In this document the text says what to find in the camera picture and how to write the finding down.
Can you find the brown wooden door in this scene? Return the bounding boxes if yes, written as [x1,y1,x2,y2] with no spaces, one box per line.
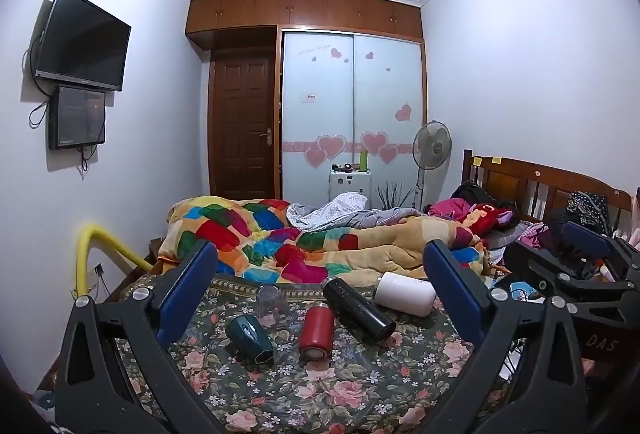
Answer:
[209,51,277,200]

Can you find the black flat television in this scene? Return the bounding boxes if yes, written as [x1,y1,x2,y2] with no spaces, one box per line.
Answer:
[31,0,132,92]

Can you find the wooden overhead cabinet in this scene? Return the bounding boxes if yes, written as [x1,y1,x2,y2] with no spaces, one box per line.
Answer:
[185,0,425,50]

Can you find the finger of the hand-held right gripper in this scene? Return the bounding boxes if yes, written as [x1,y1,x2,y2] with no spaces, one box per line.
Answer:
[562,221,640,282]
[502,241,640,309]

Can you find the teal cup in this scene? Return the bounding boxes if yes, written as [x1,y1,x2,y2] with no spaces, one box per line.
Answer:
[225,314,276,369]

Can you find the pink cloth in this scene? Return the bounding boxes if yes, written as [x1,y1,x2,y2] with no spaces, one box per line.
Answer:
[427,198,473,220]

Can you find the black wall cable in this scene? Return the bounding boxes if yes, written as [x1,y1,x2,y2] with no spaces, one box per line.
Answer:
[28,100,51,128]

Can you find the red cup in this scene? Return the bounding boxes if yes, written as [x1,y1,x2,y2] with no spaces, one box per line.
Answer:
[299,305,334,362]

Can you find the dark patterned cloth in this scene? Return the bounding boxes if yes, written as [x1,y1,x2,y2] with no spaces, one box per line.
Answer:
[567,191,612,235]

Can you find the yellow foam tube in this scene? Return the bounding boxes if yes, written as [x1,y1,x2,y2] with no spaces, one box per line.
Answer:
[75,224,153,297]

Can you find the grey white cloth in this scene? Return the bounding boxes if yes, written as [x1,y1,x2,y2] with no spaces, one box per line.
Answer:
[287,193,426,232]

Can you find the frosted wardrobe with heart stickers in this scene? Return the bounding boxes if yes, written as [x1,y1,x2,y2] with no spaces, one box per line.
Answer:
[280,30,426,210]

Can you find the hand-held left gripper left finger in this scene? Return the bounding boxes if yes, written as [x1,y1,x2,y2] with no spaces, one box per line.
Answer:
[54,239,226,434]

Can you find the wooden headboard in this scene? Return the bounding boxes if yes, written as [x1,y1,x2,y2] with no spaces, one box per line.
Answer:
[462,149,633,235]

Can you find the dark dried twigs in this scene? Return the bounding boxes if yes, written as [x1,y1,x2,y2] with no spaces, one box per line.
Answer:
[376,181,416,210]

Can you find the clear glass cup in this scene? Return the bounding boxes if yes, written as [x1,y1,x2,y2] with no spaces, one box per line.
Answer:
[256,284,288,330]

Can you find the black vacuum cup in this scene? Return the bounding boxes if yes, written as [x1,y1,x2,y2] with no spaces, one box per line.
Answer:
[322,277,397,346]

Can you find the red plush toy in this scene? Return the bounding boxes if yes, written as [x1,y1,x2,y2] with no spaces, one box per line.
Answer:
[462,203,517,235]

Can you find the small black monitor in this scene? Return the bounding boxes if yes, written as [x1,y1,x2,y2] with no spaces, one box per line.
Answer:
[47,84,107,151]

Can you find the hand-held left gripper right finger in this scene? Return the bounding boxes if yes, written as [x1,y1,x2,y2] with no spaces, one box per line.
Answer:
[422,239,596,434]

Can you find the standing fan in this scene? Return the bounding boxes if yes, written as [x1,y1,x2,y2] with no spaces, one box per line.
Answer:
[412,120,453,211]

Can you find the floral bedsheet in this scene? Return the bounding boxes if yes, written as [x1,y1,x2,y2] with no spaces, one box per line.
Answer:
[112,275,511,434]

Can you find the colourful patchwork quilt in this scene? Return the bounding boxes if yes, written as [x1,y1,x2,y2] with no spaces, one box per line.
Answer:
[157,196,491,286]

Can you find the black bag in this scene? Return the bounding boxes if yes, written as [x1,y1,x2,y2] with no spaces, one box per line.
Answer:
[452,180,501,210]

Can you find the small white cabinet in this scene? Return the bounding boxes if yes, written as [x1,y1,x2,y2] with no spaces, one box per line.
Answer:
[328,170,373,207]

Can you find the white cup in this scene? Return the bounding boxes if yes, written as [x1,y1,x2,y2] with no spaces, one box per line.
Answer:
[374,271,437,317]

